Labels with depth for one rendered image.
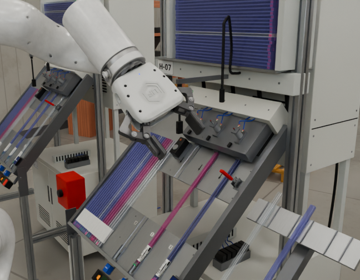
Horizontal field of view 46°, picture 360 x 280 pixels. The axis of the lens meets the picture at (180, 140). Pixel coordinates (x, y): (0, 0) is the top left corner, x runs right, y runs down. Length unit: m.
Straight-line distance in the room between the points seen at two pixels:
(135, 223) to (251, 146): 0.52
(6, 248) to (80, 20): 0.56
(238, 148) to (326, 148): 0.40
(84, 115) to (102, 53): 5.12
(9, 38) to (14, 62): 5.05
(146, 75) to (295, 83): 0.71
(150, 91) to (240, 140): 0.72
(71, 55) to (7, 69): 4.94
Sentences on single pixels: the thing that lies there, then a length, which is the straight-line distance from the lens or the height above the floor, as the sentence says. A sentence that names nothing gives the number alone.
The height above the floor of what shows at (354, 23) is 1.53.
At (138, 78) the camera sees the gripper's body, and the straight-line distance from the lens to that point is 0.76.
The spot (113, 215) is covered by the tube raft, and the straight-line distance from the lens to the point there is 1.68.
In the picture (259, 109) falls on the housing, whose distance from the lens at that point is 1.47.
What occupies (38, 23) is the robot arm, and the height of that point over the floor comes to 1.54.
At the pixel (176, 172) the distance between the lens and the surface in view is 1.61.
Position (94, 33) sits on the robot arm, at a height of 1.52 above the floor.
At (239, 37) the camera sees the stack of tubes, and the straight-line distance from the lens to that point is 1.49.
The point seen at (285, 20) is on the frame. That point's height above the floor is 1.54.
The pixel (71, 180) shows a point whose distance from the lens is 2.16.
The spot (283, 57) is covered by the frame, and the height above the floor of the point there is 1.43.
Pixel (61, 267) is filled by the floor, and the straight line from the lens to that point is 2.96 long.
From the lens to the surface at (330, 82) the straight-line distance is 1.62.
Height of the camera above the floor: 1.54
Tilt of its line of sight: 16 degrees down
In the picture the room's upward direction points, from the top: straight up
